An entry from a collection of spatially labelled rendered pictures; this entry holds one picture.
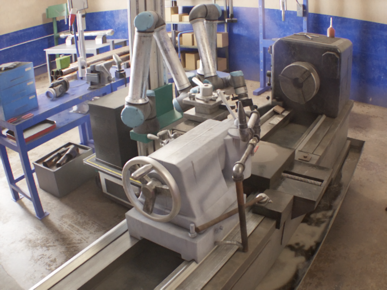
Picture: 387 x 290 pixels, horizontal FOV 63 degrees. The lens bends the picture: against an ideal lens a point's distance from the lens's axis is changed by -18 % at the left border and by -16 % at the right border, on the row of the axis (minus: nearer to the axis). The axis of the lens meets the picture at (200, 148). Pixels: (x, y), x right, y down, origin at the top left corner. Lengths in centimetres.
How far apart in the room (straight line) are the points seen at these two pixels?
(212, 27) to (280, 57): 57
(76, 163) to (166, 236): 223
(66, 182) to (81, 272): 214
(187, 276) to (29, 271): 164
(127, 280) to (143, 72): 130
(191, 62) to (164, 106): 373
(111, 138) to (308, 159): 159
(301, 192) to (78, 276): 95
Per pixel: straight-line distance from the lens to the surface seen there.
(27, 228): 306
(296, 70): 226
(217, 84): 256
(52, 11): 856
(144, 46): 216
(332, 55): 233
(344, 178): 265
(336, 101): 245
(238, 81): 252
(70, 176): 335
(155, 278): 135
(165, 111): 283
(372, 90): 580
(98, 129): 293
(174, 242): 122
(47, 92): 318
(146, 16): 212
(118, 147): 282
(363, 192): 332
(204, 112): 178
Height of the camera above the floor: 169
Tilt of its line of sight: 26 degrees down
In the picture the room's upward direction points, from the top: 2 degrees counter-clockwise
